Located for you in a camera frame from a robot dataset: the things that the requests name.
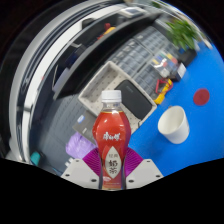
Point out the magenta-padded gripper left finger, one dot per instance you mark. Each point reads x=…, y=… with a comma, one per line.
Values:
x=78, y=171

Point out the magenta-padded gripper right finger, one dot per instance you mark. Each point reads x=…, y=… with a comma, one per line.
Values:
x=146, y=171

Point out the red tea drink bottle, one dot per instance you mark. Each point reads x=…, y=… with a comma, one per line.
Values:
x=111, y=130

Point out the purple plastic bag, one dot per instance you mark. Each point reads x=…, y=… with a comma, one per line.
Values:
x=78, y=146

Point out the dark grey box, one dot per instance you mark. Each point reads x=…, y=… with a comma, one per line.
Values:
x=83, y=125

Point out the white cup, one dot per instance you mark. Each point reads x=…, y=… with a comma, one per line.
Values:
x=173, y=125

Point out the black rectangular pouch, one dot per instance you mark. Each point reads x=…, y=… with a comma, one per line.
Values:
x=135, y=98

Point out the cream perforated storage tray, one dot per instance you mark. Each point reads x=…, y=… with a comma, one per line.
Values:
x=95, y=90

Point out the yellow and red tool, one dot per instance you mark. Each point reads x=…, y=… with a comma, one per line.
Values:
x=163, y=90

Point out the flat round red coaster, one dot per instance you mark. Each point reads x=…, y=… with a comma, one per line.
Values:
x=201, y=97

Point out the black box with white label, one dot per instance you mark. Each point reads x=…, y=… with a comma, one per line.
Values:
x=180, y=71

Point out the clear organizer with coloured parts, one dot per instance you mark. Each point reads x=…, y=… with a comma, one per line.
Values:
x=165, y=65

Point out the large grey drawer cabinet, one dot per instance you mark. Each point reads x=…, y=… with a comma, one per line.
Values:
x=131, y=61

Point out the flat black case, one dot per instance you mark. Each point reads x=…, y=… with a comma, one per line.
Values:
x=189, y=56

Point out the small grey drawer cabinet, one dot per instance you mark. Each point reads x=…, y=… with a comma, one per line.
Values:
x=155, y=40

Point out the green potted plant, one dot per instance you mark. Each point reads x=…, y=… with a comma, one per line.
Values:
x=181, y=33

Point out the black wall shelf unit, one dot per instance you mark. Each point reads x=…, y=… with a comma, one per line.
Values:
x=83, y=50

